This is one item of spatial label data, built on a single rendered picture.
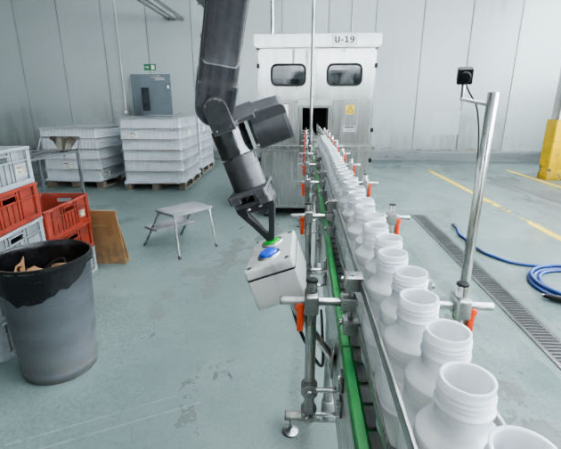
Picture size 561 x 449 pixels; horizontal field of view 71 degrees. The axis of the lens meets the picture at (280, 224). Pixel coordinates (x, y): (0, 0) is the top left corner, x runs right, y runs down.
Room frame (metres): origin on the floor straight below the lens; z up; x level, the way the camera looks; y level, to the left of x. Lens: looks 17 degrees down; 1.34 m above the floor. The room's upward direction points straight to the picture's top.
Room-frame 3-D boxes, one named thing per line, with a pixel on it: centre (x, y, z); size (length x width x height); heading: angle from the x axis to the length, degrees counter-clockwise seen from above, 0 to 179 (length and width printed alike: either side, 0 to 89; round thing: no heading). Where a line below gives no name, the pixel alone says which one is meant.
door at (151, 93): (10.42, 3.26, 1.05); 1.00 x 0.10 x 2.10; 87
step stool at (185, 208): (3.69, 1.00, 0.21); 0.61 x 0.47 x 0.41; 50
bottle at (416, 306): (0.34, -0.13, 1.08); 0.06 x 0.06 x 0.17
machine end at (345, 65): (5.48, -0.45, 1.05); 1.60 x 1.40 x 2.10; 177
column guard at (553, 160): (7.45, -5.18, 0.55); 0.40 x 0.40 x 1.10; 87
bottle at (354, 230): (0.70, -0.16, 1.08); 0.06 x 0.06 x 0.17
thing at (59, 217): (2.82, 1.77, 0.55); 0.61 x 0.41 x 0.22; 179
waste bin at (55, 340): (1.81, 1.18, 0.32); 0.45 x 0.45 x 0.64
